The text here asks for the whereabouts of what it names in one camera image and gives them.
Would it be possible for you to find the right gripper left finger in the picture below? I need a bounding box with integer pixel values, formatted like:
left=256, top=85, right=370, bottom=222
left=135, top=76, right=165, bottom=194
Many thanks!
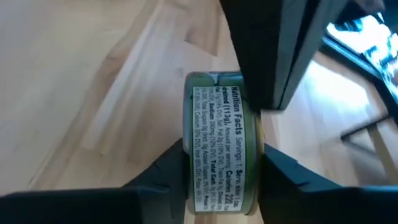
left=0, top=136, right=190, bottom=224

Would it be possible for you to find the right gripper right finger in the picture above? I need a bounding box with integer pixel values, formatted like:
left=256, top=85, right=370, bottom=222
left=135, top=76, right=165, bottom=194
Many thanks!
left=259, top=143, right=398, bottom=224

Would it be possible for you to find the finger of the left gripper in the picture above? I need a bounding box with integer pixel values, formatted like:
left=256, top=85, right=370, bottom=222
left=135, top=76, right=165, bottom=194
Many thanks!
left=219, top=0, right=349, bottom=110

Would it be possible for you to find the gold-lid tuna can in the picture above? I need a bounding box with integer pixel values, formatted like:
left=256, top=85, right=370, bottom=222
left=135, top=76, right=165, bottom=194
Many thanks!
left=182, top=71, right=265, bottom=216

